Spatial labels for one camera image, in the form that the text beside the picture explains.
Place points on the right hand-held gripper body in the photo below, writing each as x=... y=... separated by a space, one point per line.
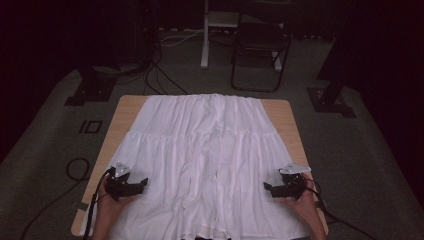
x=292 y=186

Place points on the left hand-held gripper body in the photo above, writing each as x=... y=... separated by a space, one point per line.
x=120 y=188

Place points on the white pleated skirt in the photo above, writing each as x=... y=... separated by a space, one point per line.
x=206 y=150

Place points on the person's left hand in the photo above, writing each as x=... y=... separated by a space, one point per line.
x=106 y=205

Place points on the person's right hand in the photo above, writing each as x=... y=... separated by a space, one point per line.
x=305 y=205

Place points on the black folding chair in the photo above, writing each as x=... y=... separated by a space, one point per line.
x=260 y=40

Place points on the black stand with base plate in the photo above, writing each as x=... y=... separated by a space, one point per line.
x=331 y=98
x=90 y=88

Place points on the white metal stand frame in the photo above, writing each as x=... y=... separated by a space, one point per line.
x=205 y=43

